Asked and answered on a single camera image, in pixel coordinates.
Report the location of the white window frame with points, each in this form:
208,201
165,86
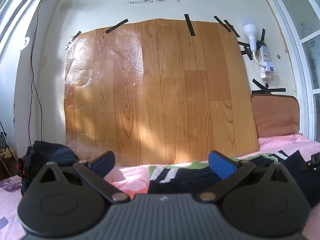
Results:
299,24

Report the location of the navy green striped knit sweater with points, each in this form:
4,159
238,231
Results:
197,177

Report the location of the brown perforated cushion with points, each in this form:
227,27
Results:
275,115

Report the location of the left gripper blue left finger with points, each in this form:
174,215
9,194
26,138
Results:
92,175

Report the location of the dark navy folded garment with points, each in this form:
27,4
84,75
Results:
39,154

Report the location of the wood pattern vinyl sheet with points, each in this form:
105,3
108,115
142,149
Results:
158,92

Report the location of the white bulb lamp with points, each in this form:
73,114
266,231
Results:
251,31

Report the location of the white power strip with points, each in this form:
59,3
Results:
269,69

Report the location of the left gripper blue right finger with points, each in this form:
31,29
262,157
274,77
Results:
231,173

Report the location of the black tape cross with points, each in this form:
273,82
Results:
264,89

